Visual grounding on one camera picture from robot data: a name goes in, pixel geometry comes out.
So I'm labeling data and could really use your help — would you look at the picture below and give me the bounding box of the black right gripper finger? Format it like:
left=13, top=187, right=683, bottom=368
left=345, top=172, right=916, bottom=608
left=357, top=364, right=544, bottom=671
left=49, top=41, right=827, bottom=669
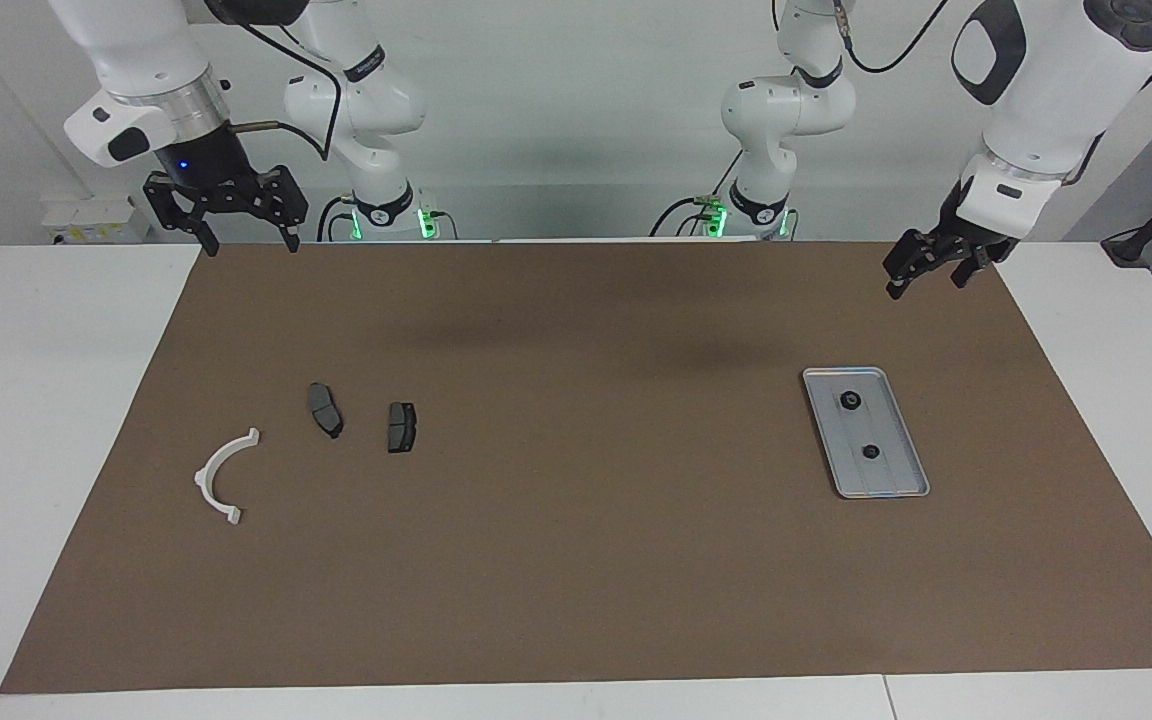
left=142, top=172, right=222, bottom=258
left=251, top=165, right=310, bottom=255

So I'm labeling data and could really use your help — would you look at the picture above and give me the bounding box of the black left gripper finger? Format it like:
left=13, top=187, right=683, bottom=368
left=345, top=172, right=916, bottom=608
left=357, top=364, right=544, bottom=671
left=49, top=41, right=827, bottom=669
left=882, top=228, right=942, bottom=301
left=949, top=242, right=999, bottom=291

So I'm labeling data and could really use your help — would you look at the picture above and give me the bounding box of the silver metal tray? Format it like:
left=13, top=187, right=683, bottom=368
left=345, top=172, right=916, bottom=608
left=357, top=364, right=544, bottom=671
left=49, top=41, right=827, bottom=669
left=801, top=366, right=932, bottom=500

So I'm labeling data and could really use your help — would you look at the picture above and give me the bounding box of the white power strip box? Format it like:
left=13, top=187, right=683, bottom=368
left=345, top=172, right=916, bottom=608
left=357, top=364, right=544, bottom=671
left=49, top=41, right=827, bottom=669
left=41, top=195, right=152, bottom=246

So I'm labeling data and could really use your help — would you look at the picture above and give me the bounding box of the curved dark brake pad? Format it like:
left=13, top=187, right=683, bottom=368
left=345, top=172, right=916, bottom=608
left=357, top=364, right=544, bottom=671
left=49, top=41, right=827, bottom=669
left=307, top=382, right=345, bottom=440

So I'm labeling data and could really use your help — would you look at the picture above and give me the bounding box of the rectangular dark brake pad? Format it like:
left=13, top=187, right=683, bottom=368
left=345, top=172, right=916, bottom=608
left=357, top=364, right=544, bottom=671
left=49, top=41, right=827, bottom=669
left=387, top=401, right=418, bottom=455

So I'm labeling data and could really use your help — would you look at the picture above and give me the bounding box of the brown table mat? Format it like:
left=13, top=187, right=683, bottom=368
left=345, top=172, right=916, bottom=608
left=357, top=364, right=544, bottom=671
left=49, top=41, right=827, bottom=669
left=0, top=242, right=1152, bottom=695

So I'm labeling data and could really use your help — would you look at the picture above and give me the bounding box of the black base cable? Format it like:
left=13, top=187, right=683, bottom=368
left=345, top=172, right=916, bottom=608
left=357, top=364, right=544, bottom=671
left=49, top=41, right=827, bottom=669
left=314, top=193, right=359, bottom=244
left=649, top=150, right=743, bottom=241

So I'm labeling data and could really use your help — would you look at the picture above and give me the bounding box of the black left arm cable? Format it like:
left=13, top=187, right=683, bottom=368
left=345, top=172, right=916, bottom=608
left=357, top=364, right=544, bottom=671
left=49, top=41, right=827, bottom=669
left=834, top=0, right=949, bottom=74

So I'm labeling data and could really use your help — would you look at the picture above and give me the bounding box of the white half-ring bracket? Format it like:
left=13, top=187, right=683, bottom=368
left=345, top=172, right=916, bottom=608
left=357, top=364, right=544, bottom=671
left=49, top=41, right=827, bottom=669
left=194, top=427, right=262, bottom=527

